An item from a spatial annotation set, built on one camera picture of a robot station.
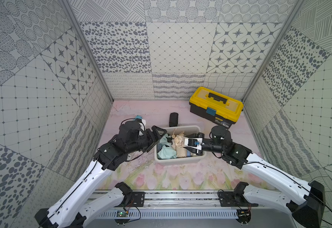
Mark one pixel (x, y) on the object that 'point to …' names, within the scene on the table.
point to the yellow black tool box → (221, 109)
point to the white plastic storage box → (171, 130)
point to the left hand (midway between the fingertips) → (164, 132)
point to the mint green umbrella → (167, 151)
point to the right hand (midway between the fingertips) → (184, 139)
